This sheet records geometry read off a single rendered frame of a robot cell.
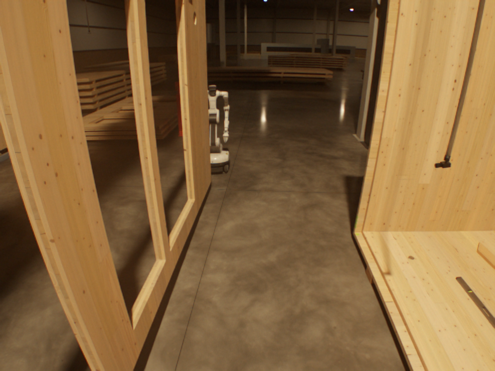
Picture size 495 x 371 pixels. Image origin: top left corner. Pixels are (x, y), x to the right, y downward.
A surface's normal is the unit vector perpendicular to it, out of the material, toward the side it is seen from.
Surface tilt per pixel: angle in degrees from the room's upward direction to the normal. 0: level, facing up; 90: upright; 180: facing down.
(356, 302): 0
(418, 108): 90
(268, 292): 0
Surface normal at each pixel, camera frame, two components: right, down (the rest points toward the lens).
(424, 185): -0.05, 0.44
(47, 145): 1.00, 0.03
